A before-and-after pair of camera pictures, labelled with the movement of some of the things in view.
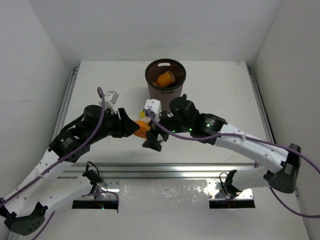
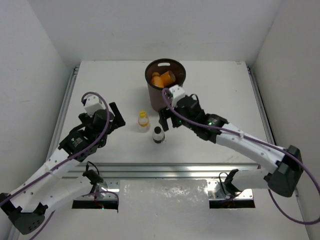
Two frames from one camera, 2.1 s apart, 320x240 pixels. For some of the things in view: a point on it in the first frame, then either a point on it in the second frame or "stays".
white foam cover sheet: [163, 198] stays
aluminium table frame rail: [133, 170] stays
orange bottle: [164, 79] stays
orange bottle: [142, 132] to [156, 80]
